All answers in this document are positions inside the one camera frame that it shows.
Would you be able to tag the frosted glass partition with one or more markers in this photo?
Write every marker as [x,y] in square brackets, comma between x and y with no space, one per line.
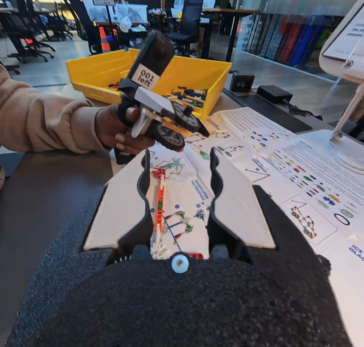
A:
[267,0]

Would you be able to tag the red and blue storage bins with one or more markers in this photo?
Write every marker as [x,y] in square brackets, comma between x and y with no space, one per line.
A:
[296,40]

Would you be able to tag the person's left forearm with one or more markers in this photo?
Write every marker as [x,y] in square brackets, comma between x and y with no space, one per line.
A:
[40,119]

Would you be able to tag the black power adapter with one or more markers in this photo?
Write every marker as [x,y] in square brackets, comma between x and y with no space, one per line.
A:
[274,93]

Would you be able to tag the person's left hand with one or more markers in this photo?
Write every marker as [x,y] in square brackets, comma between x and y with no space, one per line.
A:
[114,134]

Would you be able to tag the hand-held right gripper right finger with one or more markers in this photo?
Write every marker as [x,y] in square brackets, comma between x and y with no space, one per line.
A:
[242,213]

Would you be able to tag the detached toy model section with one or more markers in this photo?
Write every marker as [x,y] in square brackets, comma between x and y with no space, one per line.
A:
[169,137]

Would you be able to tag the colourful construction toy model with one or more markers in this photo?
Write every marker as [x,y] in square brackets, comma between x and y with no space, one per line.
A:
[160,202]

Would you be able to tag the wooden clipboard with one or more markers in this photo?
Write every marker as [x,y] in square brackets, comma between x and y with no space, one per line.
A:
[335,68]

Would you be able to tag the office desk with black legs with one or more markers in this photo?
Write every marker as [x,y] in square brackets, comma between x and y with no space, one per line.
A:
[227,10]

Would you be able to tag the pile of loose toy pieces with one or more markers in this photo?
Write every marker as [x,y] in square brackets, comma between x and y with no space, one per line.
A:
[190,97]

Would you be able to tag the white instruction sheet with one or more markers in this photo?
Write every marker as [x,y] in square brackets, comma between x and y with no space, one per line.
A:
[273,154]

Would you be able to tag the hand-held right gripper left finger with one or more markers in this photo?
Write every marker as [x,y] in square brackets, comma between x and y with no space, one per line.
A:
[116,216]

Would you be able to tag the black office chair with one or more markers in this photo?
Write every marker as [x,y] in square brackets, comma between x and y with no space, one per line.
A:
[82,23]
[23,34]
[190,17]

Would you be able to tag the orange traffic cone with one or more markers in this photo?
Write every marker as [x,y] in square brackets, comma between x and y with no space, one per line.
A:
[104,40]

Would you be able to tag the yellow plastic bin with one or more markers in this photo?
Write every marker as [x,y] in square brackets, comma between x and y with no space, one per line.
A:
[205,77]
[94,74]

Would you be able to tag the small black digital clock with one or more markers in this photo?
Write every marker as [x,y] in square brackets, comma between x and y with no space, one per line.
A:
[243,83]

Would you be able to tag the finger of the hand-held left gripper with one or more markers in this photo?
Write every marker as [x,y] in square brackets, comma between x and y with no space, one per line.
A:
[156,101]

